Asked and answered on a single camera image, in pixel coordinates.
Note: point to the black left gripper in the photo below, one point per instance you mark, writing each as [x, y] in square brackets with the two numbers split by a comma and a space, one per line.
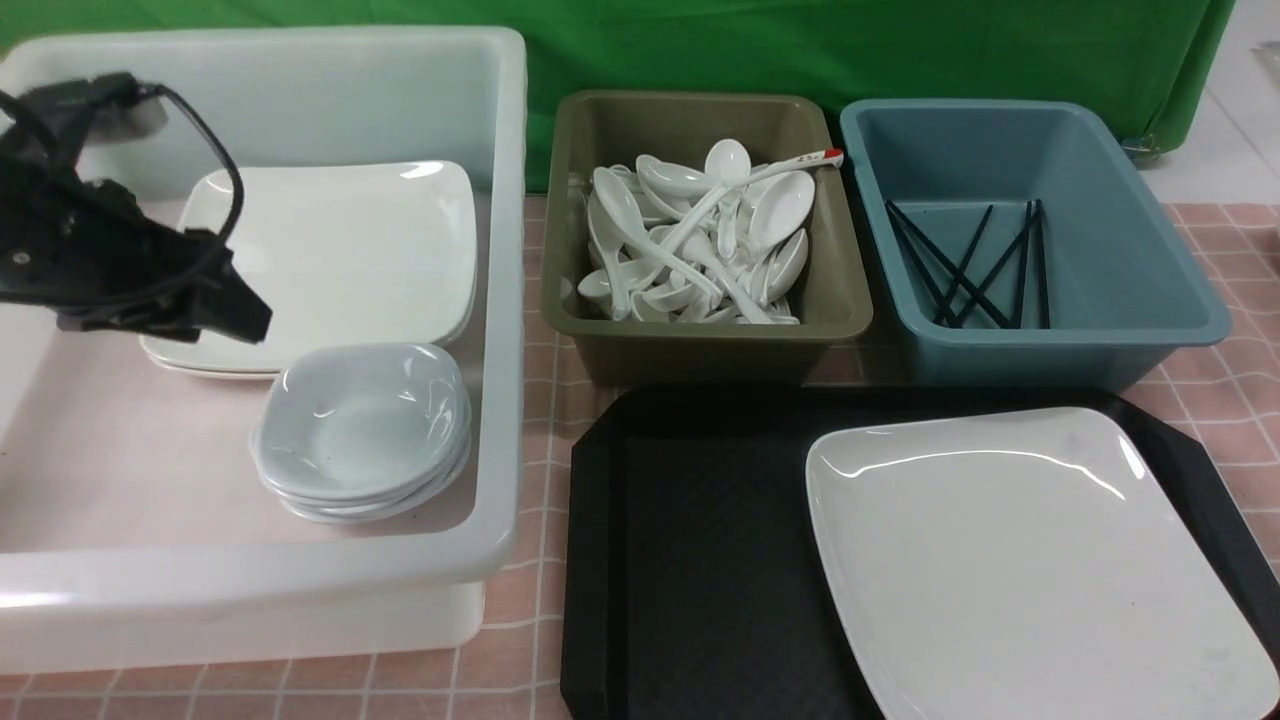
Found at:
[88, 252]

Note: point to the small white bowl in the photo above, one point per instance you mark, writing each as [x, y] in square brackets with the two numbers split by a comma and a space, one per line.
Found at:
[388, 366]

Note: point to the black chopstick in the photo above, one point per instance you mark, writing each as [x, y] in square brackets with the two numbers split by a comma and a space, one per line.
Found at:
[1040, 263]
[908, 245]
[945, 313]
[977, 296]
[1006, 264]
[1018, 300]

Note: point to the large white square plate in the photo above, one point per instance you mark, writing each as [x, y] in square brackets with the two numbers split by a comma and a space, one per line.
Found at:
[1025, 566]

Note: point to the white ceramic soup spoon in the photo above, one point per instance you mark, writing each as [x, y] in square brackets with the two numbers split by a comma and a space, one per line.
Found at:
[621, 205]

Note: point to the top white plate in tub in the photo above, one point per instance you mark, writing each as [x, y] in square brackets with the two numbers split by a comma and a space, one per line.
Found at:
[346, 256]

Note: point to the top stacked white bowl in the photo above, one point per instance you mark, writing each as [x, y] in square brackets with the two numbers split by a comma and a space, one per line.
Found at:
[291, 409]

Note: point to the stacked white bowl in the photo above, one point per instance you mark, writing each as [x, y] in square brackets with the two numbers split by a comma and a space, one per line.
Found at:
[383, 511]
[291, 409]
[355, 466]

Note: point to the large white plastic tub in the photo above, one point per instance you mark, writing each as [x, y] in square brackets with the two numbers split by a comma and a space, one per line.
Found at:
[135, 531]

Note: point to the middle stacked white bowl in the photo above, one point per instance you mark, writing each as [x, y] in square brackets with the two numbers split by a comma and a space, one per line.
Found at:
[355, 466]

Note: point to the bottom stacked white bowl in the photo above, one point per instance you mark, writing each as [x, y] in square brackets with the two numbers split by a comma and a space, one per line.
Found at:
[383, 511]

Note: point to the red tipped white spoon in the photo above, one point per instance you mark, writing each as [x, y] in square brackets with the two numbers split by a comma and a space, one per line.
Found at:
[712, 190]

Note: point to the black serving tray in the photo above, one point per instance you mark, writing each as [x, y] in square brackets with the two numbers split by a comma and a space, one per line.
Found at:
[694, 589]

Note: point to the white spoon right in bin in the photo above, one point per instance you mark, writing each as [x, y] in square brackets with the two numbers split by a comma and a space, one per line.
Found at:
[783, 207]

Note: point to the black chopstick in blue bin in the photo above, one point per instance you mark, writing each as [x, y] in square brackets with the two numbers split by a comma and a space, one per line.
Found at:
[977, 296]

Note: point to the blue plastic bin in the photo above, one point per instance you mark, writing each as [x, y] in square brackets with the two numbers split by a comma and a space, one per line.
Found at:
[1124, 290]

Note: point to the green backdrop cloth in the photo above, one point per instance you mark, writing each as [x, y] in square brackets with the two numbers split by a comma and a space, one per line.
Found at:
[1139, 65]

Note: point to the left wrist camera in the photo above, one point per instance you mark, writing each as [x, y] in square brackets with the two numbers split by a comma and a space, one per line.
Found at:
[114, 108]

